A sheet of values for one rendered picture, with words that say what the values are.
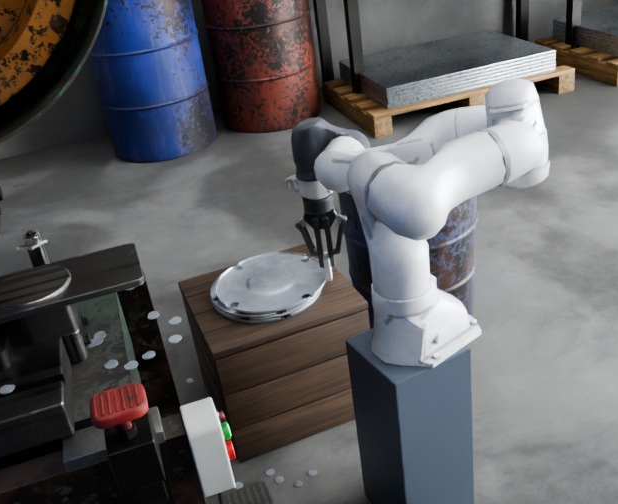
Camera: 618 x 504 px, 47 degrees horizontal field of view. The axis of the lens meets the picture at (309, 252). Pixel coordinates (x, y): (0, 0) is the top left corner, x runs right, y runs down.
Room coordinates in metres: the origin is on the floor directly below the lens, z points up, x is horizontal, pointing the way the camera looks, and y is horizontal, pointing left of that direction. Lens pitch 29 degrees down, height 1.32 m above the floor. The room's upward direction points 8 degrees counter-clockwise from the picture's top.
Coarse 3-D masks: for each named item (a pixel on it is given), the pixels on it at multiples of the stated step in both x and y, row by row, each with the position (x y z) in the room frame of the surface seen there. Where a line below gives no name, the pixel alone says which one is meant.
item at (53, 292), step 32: (96, 256) 1.09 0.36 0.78; (128, 256) 1.07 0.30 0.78; (0, 288) 1.02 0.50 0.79; (32, 288) 1.00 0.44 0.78; (64, 288) 0.99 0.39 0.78; (96, 288) 0.98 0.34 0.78; (128, 288) 0.98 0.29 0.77; (0, 320) 0.93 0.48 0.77; (32, 320) 0.96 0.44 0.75; (64, 320) 0.97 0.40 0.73
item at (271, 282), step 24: (240, 264) 1.72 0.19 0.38; (264, 264) 1.70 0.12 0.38; (288, 264) 1.68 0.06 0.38; (312, 264) 1.66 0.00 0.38; (216, 288) 1.61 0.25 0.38; (240, 288) 1.59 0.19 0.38; (264, 288) 1.56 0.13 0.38; (288, 288) 1.56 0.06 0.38; (312, 288) 1.54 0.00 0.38; (264, 312) 1.46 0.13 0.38
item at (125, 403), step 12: (132, 384) 0.75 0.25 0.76; (96, 396) 0.73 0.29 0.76; (108, 396) 0.73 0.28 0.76; (120, 396) 0.73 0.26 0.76; (132, 396) 0.72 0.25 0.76; (144, 396) 0.72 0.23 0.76; (96, 408) 0.71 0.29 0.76; (108, 408) 0.71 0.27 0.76; (120, 408) 0.70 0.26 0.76; (132, 408) 0.70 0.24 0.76; (144, 408) 0.70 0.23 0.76; (96, 420) 0.69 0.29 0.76; (108, 420) 0.69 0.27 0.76; (120, 420) 0.69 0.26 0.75
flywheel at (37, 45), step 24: (0, 0) 1.38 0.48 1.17; (24, 0) 1.39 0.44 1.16; (48, 0) 1.37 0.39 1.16; (72, 0) 1.38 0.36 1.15; (0, 24) 1.38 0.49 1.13; (24, 24) 1.36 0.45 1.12; (48, 24) 1.37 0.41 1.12; (0, 48) 1.37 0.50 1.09; (24, 48) 1.35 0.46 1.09; (48, 48) 1.36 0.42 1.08; (0, 72) 1.34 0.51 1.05; (24, 72) 1.35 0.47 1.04; (0, 96) 1.34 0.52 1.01
